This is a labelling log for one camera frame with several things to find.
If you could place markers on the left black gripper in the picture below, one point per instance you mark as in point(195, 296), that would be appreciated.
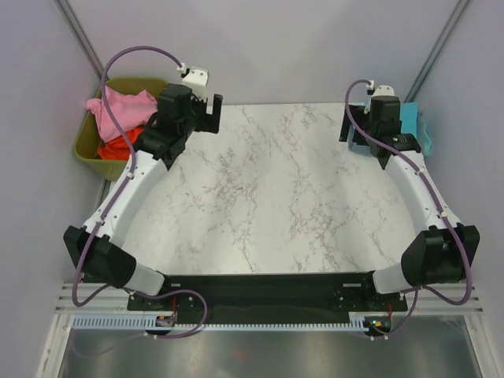
point(209, 123)

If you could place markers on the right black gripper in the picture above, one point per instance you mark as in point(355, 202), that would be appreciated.
point(358, 115)

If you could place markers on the turquoise t shirt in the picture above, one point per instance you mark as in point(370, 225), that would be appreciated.
point(411, 116)

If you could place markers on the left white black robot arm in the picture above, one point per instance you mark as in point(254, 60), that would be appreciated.
point(96, 247)

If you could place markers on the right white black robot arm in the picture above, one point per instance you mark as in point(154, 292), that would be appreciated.
point(444, 248)

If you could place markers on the folded light teal t shirt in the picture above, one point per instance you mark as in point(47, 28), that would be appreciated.
point(424, 138)

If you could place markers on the pink t shirt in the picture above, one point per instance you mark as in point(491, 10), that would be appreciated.
point(129, 110)

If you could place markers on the orange t shirt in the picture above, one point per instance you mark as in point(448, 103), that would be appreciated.
point(118, 149)

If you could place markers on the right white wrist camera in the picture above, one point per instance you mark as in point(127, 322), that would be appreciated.
point(373, 89)

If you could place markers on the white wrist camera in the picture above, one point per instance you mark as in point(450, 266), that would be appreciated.
point(195, 78)
point(373, 89)

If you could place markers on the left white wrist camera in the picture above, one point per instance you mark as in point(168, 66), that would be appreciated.
point(195, 78)

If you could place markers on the right grey frame post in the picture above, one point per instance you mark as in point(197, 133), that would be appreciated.
point(443, 38)

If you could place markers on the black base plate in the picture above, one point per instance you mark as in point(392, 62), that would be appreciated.
point(276, 298)

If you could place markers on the grey metal frame post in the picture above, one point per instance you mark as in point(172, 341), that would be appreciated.
point(77, 30)

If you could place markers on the white slotted cable duct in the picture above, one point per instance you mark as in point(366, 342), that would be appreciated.
point(151, 322)

